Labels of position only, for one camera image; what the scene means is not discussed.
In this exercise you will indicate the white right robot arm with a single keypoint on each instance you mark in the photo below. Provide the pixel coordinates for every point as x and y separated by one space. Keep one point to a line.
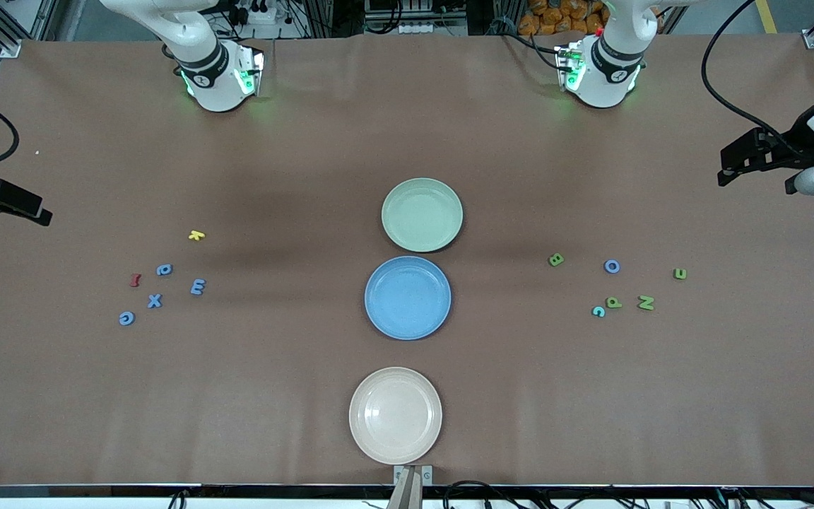
213 85

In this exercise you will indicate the green letter E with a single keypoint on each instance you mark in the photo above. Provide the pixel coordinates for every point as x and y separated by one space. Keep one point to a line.
680 273

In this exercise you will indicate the green letter P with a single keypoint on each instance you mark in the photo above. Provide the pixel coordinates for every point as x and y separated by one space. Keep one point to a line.
613 302

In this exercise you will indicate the blue letter a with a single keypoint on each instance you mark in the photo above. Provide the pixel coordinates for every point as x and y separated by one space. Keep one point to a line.
167 271

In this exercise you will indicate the green letter B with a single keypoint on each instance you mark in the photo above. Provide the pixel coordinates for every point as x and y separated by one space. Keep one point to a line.
556 259

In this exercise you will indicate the blue letter X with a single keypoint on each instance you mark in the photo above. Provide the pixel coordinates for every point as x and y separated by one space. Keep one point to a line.
155 301

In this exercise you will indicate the brown paper table cover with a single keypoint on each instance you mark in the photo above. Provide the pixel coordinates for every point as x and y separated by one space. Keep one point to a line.
591 424

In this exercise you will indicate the orange fruit pile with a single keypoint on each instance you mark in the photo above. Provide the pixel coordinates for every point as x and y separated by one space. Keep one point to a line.
555 18

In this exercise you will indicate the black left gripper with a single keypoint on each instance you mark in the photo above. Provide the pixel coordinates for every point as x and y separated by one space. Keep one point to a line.
793 151

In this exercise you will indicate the blue letter G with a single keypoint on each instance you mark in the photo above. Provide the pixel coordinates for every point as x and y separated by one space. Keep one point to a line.
121 318

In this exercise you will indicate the beige plate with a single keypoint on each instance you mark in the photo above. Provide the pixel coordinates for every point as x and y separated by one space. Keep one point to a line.
395 416

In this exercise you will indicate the white power strip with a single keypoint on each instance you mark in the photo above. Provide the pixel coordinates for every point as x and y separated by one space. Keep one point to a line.
258 13
432 28

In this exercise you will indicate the blue plate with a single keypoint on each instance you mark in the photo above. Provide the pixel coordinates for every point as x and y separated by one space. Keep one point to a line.
408 297

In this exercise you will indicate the green letter N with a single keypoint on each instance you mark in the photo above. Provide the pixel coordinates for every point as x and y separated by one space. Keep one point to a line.
646 302

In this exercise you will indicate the yellow letter K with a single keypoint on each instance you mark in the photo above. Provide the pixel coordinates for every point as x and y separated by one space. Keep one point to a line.
196 235

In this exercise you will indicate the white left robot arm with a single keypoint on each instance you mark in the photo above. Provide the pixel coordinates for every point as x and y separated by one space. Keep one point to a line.
601 78

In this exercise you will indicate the green plate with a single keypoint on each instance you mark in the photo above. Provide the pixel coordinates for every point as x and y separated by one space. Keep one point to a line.
422 215

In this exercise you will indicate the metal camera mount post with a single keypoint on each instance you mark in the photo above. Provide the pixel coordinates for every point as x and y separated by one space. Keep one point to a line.
413 488

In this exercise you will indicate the blue letter O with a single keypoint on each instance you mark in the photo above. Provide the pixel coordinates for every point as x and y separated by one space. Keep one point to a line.
606 266

